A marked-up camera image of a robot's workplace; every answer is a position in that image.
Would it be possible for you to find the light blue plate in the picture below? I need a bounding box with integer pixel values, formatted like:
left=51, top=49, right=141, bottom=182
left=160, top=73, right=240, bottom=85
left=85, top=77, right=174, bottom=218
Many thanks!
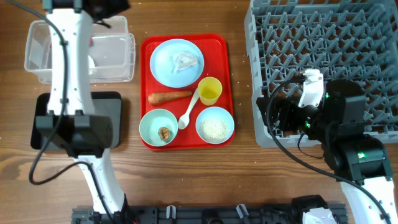
left=150, top=39, right=205, bottom=88

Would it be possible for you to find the orange carrot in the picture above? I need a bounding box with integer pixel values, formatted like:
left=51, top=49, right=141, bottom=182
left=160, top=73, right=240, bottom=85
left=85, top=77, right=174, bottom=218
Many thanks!
left=147, top=90, right=192, bottom=105

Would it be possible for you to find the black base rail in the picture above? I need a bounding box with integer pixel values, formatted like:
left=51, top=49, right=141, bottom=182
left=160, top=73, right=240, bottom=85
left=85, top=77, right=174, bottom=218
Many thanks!
left=71, top=195, right=348, bottom=224

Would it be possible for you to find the light blue bowl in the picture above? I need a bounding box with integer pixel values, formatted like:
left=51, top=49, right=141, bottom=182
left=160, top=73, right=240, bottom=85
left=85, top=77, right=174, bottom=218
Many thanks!
left=195, top=106, right=235, bottom=144

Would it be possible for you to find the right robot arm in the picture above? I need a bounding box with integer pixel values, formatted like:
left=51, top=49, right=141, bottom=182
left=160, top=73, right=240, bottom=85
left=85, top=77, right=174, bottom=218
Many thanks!
left=256, top=80, right=397, bottom=223

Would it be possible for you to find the green bowl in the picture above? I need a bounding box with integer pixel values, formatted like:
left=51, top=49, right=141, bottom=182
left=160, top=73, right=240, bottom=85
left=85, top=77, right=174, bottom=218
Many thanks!
left=139, top=109, right=178, bottom=147

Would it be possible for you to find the red serving tray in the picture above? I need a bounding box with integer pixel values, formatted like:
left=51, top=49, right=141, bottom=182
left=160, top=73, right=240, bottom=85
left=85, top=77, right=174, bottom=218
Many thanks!
left=139, top=33, right=236, bottom=152

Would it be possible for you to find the black plastic tray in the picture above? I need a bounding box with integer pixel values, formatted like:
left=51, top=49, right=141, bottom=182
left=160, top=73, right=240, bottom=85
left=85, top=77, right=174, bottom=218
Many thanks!
left=30, top=91, right=123, bottom=150

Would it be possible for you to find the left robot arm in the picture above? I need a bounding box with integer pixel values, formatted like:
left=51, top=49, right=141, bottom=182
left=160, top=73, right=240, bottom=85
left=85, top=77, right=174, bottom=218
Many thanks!
left=29, top=1, right=136, bottom=223

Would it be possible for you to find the white plastic spoon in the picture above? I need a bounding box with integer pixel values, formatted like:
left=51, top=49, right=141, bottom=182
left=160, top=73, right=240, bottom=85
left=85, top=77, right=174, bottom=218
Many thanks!
left=178, top=89, right=199, bottom=129

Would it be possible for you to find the white tissue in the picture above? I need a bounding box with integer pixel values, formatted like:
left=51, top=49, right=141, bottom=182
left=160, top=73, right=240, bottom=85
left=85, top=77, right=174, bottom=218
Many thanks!
left=172, top=52, right=198, bottom=73

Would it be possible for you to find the yellow plastic cup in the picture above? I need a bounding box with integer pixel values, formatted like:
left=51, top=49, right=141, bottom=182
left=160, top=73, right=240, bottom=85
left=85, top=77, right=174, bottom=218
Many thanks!
left=197, top=77, right=223, bottom=106

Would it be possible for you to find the brown food scrap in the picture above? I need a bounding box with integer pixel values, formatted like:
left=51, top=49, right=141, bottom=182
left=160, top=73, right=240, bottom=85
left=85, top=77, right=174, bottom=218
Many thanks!
left=158, top=127, right=170, bottom=141

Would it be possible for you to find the white rice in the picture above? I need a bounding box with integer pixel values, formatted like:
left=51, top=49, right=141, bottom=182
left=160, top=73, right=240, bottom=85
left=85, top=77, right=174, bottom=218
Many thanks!
left=200, top=119, right=228, bottom=142

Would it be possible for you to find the clear plastic bin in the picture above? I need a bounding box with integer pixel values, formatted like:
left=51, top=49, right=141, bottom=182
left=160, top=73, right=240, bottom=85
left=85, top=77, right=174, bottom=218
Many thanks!
left=24, top=16, right=136, bottom=84

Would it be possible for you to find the grey dishwasher rack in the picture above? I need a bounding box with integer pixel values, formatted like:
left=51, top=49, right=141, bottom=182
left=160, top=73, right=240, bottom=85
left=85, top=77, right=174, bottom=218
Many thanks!
left=244, top=0, right=397, bottom=148

